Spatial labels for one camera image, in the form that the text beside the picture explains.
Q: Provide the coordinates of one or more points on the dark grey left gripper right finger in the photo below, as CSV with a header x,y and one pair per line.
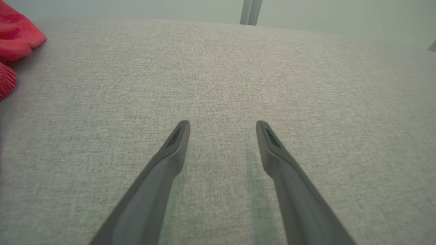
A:
x,y
299,204

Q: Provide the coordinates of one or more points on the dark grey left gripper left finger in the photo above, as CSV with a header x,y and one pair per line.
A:
x,y
153,190

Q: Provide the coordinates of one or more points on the red shorts with white trim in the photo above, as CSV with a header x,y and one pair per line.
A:
x,y
13,37

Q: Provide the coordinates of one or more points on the grey fabric sofa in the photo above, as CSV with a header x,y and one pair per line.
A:
x,y
221,75

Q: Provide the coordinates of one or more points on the grey metal post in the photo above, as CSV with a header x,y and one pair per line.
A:
x,y
250,12

